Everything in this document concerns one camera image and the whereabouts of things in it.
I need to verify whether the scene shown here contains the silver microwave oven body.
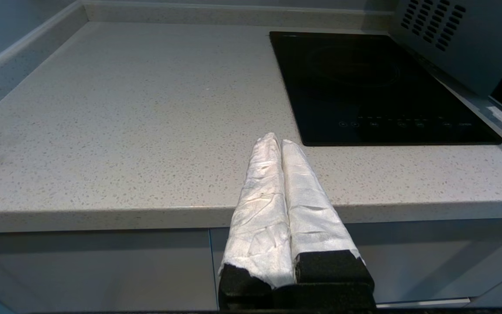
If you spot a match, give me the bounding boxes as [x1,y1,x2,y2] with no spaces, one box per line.
[388,0,502,97]

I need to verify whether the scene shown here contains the black induction cooktop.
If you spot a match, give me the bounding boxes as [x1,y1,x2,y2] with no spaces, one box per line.
[270,31,502,146]

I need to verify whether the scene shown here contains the grey cabinet door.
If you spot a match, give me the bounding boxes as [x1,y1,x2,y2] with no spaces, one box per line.
[0,229,217,313]
[210,217,502,308]

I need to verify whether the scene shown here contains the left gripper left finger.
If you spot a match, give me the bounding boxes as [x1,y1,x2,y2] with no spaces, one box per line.
[218,133,296,309]

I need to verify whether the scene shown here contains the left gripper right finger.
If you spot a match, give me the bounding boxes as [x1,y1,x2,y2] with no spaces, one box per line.
[282,140,376,309]

